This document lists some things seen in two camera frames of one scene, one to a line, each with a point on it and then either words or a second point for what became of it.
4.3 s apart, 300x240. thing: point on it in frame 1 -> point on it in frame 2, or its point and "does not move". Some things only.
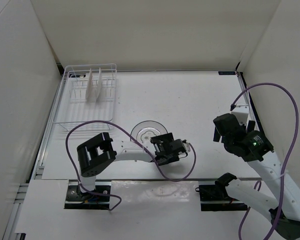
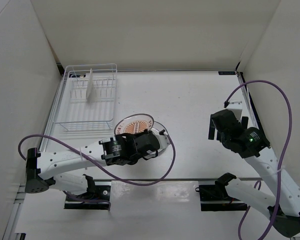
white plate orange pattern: [99, 84] -> [134, 124]
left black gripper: [167, 137] -> [129, 137]
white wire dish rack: [87, 92] does not move
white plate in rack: [88, 90] does not move
